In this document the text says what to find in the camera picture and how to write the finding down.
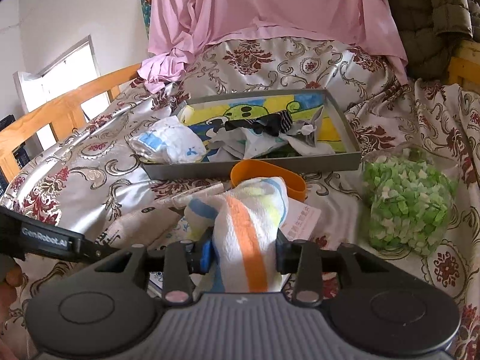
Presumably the striped white orange towel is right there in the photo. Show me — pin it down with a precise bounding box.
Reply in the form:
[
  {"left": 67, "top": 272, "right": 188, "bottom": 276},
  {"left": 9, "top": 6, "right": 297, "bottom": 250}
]
[{"left": 185, "top": 177, "right": 289, "bottom": 293}]

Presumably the grey drawstring pouch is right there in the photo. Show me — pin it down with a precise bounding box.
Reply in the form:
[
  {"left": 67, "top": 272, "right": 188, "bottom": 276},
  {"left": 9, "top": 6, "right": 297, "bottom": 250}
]
[{"left": 95, "top": 205, "right": 181, "bottom": 249}]

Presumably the white blue printed packet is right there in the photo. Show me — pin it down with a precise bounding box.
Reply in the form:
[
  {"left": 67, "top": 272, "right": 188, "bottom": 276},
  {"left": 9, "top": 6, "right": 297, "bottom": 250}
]
[{"left": 128, "top": 115, "right": 207, "bottom": 164}]

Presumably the white cloth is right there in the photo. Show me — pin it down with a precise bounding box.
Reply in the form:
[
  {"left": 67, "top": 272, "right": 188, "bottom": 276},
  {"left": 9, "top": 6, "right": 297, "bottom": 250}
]
[{"left": 208, "top": 110, "right": 335, "bottom": 159}]

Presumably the black white striped sock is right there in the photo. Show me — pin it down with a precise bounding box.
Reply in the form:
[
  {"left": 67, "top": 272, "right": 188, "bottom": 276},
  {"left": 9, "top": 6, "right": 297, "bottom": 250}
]
[{"left": 224, "top": 110, "right": 293, "bottom": 137}]

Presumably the person's left hand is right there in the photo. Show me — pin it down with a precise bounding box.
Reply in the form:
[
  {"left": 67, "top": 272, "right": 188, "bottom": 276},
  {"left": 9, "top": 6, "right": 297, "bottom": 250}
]
[{"left": 0, "top": 265, "right": 25, "bottom": 360}]

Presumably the white printed paper card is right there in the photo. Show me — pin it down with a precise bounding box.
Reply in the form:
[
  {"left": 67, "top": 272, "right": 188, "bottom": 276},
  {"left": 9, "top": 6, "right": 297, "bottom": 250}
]
[{"left": 280, "top": 198, "right": 321, "bottom": 242}]

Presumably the orange plastic cup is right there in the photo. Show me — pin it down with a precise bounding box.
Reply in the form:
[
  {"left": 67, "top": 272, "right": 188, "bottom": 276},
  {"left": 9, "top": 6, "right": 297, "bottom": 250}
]
[{"left": 229, "top": 158, "right": 308, "bottom": 203}]

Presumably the floral satin bed cover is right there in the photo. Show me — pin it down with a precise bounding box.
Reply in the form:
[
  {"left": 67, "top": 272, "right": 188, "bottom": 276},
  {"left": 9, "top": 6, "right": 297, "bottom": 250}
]
[{"left": 1, "top": 37, "right": 479, "bottom": 359}]

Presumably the grey tray with dinosaur picture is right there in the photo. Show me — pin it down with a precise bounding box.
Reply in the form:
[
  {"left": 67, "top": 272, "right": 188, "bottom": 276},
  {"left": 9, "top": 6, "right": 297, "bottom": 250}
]
[{"left": 129, "top": 88, "right": 360, "bottom": 180}]

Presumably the bag of green paper stars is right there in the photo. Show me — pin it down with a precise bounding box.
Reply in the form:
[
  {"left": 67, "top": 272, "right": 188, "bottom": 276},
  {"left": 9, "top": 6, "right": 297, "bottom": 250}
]
[{"left": 362, "top": 143, "right": 460, "bottom": 256}]

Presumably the window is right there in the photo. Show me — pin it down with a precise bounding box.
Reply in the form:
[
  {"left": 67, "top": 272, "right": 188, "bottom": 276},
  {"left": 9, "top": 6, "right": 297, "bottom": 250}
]
[{"left": 13, "top": 35, "right": 110, "bottom": 151}]

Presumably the pink sheet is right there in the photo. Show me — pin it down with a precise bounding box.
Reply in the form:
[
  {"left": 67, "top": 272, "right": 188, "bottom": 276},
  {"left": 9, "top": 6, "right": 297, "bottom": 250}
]
[{"left": 138, "top": 0, "right": 408, "bottom": 93}]

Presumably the wooden headboard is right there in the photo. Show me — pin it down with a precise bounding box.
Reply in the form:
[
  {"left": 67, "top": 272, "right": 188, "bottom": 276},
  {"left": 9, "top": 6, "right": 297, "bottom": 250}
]
[{"left": 448, "top": 40, "right": 480, "bottom": 94}]

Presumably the olive quilted jacket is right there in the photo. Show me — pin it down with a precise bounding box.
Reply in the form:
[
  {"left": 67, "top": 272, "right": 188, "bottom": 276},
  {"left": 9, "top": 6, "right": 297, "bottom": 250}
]
[{"left": 388, "top": 0, "right": 479, "bottom": 80}]

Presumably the colourful wall poster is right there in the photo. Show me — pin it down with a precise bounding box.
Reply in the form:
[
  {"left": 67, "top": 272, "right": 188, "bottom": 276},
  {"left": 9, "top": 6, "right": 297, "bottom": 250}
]
[{"left": 140, "top": 0, "right": 152, "bottom": 37}]

